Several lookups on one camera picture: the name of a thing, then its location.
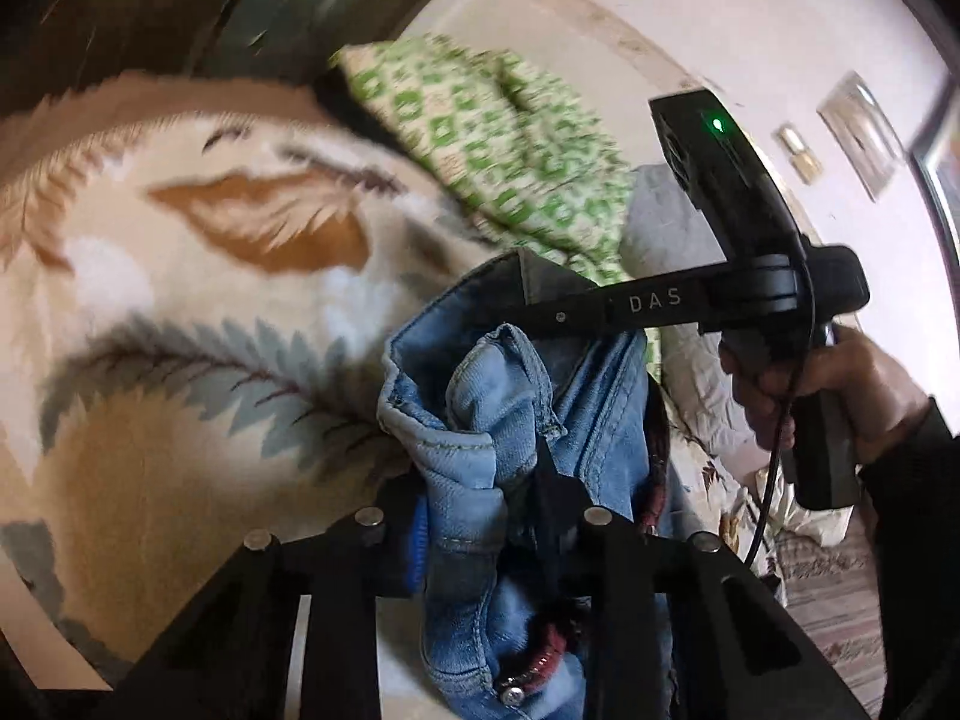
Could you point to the blue denim pants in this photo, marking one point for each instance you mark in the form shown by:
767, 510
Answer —
480, 420

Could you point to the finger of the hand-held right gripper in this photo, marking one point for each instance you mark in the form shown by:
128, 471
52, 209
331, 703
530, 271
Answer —
559, 311

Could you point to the grey pillow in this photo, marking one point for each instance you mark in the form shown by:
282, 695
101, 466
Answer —
660, 240

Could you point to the person's right hand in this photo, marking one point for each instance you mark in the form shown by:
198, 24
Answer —
877, 382

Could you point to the striped floral mattress cover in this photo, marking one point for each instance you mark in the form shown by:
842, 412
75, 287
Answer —
832, 615

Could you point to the green checked blanket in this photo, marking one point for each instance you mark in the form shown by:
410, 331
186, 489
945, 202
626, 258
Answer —
487, 127

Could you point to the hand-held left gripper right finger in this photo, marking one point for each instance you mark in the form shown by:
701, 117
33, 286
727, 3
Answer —
600, 562

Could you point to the person's right forearm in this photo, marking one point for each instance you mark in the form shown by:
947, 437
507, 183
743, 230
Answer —
922, 540

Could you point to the leaf printed blanket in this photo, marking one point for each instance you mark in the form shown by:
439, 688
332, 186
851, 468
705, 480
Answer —
187, 315

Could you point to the wall picture frame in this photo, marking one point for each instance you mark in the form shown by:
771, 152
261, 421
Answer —
859, 135

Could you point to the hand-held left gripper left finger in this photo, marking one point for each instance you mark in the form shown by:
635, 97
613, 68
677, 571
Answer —
416, 540

